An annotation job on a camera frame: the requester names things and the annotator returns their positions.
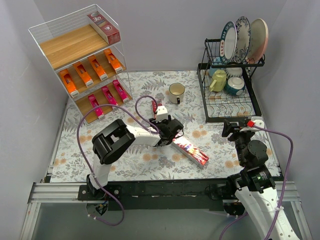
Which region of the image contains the red 3D toothpaste box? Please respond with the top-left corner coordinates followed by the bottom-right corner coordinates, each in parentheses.
top-left (87, 11), bottom-right (121, 45)
top-left (171, 135), bottom-right (209, 169)
top-left (151, 99), bottom-right (162, 113)

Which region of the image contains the pink toothpaste box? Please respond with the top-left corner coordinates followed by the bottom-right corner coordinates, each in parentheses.
top-left (88, 94), bottom-right (105, 120)
top-left (101, 85), bottom-right (118, 106)
top-left (112, 79), bottom-right (130, 103)

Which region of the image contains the orange toothpaste box top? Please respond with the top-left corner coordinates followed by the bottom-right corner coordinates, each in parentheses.
top-left (88, 55), bottom-right (108, 81)

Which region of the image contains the orange toothpaste box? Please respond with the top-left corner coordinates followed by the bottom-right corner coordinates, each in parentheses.
top-left (59, 69), bottom-right (79, 98)
top-left (72, 61), bottom-right (94, 88)
top-left (103, 48), bottom-right (123, 74)
top-left (88, 55), bottom-right (108, 81)

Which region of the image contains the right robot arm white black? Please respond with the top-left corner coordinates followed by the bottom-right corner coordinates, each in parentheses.
top-left (221, 116), bottom-right (298, 240)

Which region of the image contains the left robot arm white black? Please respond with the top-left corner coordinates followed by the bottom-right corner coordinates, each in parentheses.
top-left (86, 118), bottom-right (184, 200)

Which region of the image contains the floral table mat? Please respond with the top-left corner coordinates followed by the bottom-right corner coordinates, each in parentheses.
top-left (49, 70), bottom-right (281, 183)

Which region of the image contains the teal white bowl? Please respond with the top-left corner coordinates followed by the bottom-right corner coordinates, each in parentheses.
top-left (224, 77), bottom-right (245, 96)

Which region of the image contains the yellow green mug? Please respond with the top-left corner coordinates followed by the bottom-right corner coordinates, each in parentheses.
top-left (209, 69), bottom-right (227, 92)

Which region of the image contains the white blue patterned bowl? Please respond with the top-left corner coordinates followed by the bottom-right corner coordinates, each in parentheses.
top-left (224, 67), bottom-right (243, 79)

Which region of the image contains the light blue cup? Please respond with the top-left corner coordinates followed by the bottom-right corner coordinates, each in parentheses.
top-left (208, 56), bottom-right (223, 77)

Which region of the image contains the white plate blue rim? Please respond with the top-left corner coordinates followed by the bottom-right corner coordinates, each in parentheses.
top-left (219, 21), bottom-right (237, 65)

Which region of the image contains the blue floral plate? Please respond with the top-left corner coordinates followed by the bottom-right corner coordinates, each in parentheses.
top-left (235, 16), bottom-right (251, 64)

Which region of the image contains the cream pink plate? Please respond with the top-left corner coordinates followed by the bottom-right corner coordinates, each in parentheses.
top-left (246, 18), bottom-right (269, 64)

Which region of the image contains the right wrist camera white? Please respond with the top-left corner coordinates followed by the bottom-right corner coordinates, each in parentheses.
top-left (239, 116), bottom-right (265, 132)

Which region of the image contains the black wire dish rack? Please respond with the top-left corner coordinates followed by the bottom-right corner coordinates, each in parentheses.
top-left (197, 39), bottom-right (265, 123)

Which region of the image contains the cream mug black handle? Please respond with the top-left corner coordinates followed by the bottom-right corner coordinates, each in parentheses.
top-left (168, 82), bottom-right (186, 105)

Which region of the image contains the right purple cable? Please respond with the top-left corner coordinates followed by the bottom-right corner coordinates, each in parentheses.
top-left (218, 119), bottom-right (295, 240)

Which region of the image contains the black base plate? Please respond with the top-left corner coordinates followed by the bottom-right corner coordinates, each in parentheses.
top-left (77, 178), bottom-right (244, 215)

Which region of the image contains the aluminium frame rail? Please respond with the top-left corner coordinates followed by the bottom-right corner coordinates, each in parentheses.
top-left (19, 181), bottom-right (313, 240)

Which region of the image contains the white wire wooden shelf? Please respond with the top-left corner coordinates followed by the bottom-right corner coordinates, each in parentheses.
top-left (28, 4), bottom-right (133, 124)

